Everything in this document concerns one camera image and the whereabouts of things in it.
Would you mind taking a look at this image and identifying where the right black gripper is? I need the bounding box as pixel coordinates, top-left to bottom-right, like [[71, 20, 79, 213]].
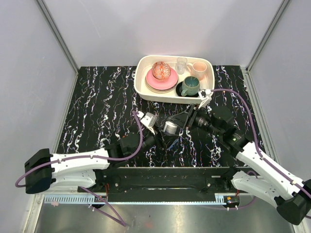
[[168, 103, 222, 138]]

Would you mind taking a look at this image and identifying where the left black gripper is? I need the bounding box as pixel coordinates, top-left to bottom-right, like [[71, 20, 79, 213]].
[[130, 125, 179, 160]]

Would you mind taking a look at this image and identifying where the white pill bottle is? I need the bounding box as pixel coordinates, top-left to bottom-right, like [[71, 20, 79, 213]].
[[163, 121, 178, 135]]

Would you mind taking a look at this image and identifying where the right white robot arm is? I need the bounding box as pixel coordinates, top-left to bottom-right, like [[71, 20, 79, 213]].
[[164, 105, 311, 225]]

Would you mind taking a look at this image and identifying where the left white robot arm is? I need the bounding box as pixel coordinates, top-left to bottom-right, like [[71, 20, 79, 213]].
[[23, 125, 177, 194]]

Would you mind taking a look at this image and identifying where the black saucer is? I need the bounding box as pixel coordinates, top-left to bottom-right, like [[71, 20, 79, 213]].
[[175, 82, 199, 98]]

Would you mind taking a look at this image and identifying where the cream plate under pink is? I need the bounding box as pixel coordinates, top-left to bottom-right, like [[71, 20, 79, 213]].
[[145, 82, 175, 94]]

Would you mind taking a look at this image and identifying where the green ceramic mug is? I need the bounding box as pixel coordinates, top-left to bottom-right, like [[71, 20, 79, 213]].
[[181, 76, 200, 97]]

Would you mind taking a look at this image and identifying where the orange patterned bowl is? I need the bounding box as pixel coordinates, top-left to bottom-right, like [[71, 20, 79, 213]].
[[152, 61, 171, 81]]

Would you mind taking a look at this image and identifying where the pink ceramic mug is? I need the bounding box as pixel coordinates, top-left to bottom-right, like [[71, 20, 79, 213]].
[[187, 61, 207, 81]]

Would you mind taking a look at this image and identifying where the clear drinking glass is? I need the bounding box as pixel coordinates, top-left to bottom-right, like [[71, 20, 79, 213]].
[[176, 57, 187, 75]]

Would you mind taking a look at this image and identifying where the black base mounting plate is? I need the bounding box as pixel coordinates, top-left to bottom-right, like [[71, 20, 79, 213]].
[[91, 167, 241, 203]]

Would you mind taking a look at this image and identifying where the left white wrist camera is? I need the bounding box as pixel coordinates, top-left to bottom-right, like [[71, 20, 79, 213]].
[[138, 111, 157, 131]]

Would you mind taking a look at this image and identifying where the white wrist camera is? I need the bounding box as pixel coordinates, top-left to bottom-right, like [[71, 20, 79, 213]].
[[198, 89, 212, 109], [138, 111, 157, 131]]

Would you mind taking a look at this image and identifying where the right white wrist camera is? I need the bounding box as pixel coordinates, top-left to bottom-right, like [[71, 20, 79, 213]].
[[198, 89, 212, 109]]

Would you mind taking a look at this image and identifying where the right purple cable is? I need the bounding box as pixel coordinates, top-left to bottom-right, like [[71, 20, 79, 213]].
[[208, 88, 311, 211]]

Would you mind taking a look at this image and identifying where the purple cable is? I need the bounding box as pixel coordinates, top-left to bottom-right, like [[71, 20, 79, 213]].
[[15, 110, 128, 227], [208, 88, 311, 211]]

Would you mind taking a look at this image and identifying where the white slotted cable duct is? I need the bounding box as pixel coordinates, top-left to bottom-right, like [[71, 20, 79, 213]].
[[44, 195, 226, 205]]

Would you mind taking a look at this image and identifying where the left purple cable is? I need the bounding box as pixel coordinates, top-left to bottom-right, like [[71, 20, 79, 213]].
[[15, 110, 128, 227]]

